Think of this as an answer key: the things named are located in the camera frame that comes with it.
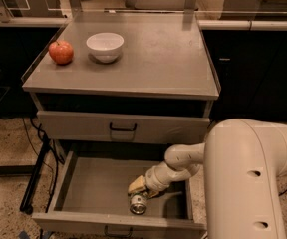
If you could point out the white ceramic bowl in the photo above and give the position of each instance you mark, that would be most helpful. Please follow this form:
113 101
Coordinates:
105 47

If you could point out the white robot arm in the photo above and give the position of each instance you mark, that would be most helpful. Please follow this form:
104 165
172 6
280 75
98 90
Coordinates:
241 160

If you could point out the grey drawer cabinet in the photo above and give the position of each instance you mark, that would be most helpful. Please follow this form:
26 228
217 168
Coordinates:
163 70

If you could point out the open grey middle drawer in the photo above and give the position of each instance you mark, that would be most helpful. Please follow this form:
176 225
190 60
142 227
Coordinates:
92 198

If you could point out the red apple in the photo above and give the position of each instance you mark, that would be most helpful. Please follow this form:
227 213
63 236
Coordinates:
61 52

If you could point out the grey top drawer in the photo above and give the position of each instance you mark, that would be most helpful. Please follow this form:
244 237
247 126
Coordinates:
123 128

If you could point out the silver green 7up can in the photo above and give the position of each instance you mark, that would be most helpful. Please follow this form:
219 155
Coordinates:
138 203

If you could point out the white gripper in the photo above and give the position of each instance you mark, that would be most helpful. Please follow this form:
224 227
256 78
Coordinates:
152 182

